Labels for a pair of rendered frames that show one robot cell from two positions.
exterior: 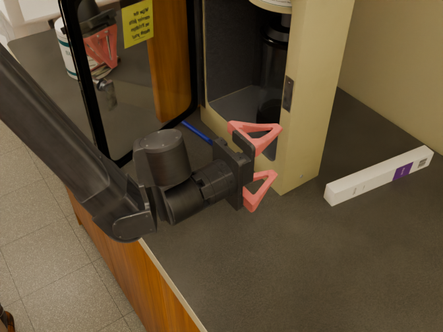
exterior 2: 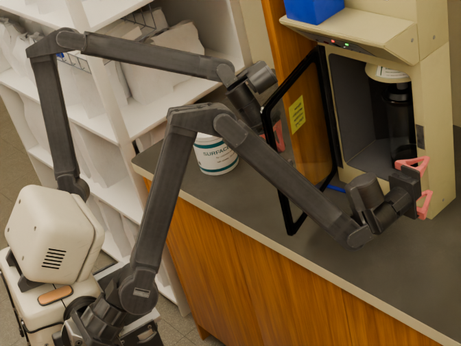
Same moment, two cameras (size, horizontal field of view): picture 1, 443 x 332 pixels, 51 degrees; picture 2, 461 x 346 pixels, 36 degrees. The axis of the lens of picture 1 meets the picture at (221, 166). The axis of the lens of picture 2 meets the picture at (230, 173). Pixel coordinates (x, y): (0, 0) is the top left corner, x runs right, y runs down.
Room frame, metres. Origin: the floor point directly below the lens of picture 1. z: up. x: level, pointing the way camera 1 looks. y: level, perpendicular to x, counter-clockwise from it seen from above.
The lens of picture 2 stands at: (-0.75, 0.31, 2.22)
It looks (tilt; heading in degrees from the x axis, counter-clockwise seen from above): 35 degrees down; 1
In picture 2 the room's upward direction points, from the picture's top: 15 degrees counter-clockwise
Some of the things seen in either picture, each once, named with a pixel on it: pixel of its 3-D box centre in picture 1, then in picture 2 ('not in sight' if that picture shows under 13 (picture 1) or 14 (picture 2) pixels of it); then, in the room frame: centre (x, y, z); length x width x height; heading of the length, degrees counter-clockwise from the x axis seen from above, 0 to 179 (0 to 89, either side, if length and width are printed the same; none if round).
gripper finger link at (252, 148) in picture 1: (254, 145); (415, 172); (0.50, -0.05, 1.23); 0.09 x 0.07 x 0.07; 125
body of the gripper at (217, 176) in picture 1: (215, 182); (396, 202); (0.46, 0.01, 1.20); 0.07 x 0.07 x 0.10; 35
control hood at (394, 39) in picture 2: not in sight; (346, 39); (0.77, 0.01, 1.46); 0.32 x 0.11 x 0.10; 35
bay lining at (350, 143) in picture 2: (287, 44); (403, 100); (0.87, -0.14, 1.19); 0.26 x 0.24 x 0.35; 35
